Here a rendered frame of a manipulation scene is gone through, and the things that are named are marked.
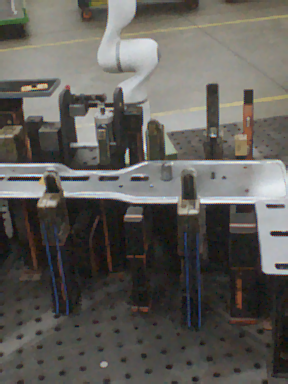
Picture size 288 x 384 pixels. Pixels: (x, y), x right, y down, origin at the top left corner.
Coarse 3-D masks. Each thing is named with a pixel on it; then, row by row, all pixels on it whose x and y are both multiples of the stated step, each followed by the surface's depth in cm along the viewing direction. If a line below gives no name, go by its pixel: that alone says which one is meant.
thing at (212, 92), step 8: (208, 88) 155; (216, 88) 155; (208, 96) 159; (216, 96) 158; (208, 104) 159; (216, 104) 159; (208, 112) 160; (216, 112) 159; (208, 120) 160; (216, 120) 160; (208, 128) 161; (216, 128) 160; (208, 136) 162; (216, 136) 161
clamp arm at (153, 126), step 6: (150, 120) 165; (156, 120) 165; (150, 126) 165; (156, 126) 165; (150, 132) 165; (156, 132) 165; (150, 138) 166; (156, 138) 166; (150, 144) 166; (156, 144) 166; (150, 150) 167; (156, 150) 166; (150, 156) 167; (156, 156) 167
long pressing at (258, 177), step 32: (160, 160) 163; (192, 160) 162; (224, 160) 160; (256, 160) 159; (0, 192) 154; (32, 192) 153; (64, 192) 151; (96, 192) 150; (128, 192) 149; (160, 192) 147; (224, 192) 145; (256, 192) 144
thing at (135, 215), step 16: (128, 208) 143; (128, 224) 138; (144, 224) 145; (128, 240) 140; (144, 240) 142; (128, 256) 143; (144, 256) 142; (144, 272) 146; (144, 288) 148; (144, 304) 149
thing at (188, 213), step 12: (180, 204) 133; (192, 204) 132; (180, 216) 130; (192, 216) 129; (180, 228) 131; (192, 228) 131; (180, 240) 133; (192, 240) 132; (180, 252) 135; (192, 252) 133; (192, 264) 135; (192, 276) 137; (192, 288) 139; (192, 300) 141; (204, 300) 152; (192, 312) 143; (204, 312) 147; (180, 324) 144; (192, 324) 143
